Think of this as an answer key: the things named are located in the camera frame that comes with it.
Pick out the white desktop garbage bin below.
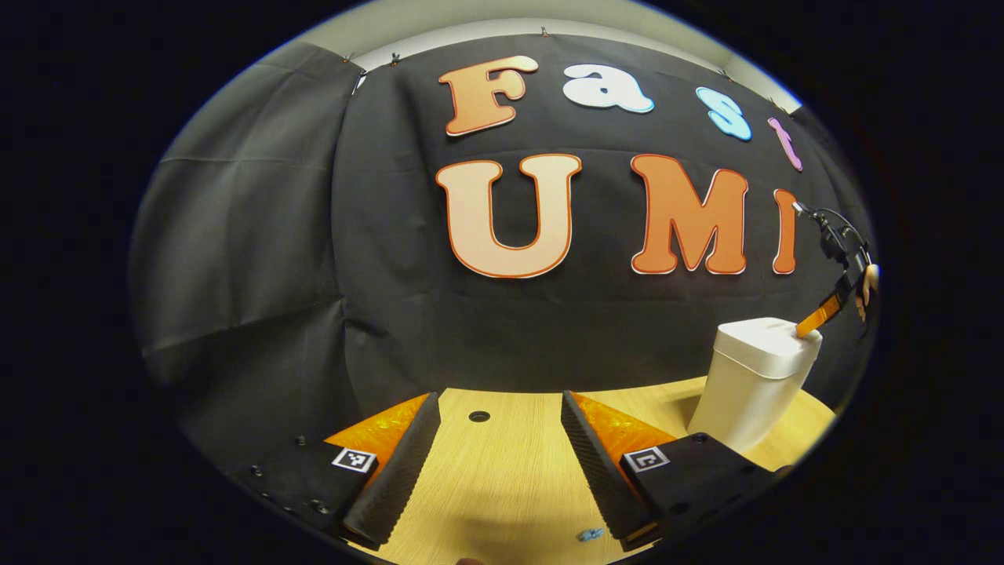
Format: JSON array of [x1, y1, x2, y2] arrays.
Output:
[[687, 317, 823, 454]]

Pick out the black backdrop cloth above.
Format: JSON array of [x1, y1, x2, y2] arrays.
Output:
[[129, 33, 878, 503]]

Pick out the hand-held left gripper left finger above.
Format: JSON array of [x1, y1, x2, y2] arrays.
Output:
[[227, 392, 442, 552]]

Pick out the wooden desktop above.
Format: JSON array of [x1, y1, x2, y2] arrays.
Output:
[[345, 375, 838, 565]]

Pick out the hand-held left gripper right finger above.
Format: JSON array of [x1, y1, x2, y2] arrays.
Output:
[[560, 390, 785, 552]]

